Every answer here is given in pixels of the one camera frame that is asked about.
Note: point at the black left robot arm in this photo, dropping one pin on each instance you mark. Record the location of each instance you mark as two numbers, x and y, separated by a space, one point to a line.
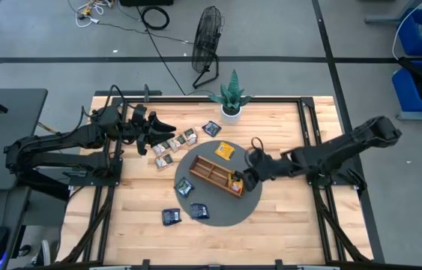
57 140

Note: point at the black equipment box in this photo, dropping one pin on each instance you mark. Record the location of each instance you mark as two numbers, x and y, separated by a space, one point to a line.
147 2

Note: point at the black floor fan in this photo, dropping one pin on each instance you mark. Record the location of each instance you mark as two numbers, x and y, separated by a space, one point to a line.
207 37

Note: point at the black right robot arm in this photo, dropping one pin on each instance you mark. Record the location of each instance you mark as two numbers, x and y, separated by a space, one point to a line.
345 146

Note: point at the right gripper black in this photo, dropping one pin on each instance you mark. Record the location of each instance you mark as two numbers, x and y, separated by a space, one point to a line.
259 168

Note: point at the black frame bracket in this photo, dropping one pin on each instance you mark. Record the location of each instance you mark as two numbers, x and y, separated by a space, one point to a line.
279 264
145 264

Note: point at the yellow mango tea bag packet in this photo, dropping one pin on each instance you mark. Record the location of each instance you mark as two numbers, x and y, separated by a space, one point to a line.
225 150
236 185

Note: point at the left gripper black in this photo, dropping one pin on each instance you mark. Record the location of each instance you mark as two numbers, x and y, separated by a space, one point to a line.
141 131

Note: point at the round grey woven placemat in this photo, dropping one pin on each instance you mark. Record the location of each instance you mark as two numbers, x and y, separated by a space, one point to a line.
210 210

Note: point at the snake plant in white pot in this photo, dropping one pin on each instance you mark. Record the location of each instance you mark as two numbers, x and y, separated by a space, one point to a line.
230 114

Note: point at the office chair base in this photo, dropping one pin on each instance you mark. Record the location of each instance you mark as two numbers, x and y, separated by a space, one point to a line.
24 249

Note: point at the wooden tea organizer tray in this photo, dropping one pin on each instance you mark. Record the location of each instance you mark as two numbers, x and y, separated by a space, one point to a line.
210 172

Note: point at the dark blue tea bag packet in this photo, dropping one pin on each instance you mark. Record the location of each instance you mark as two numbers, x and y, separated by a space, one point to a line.
184 187
211 128
171 216
199 211

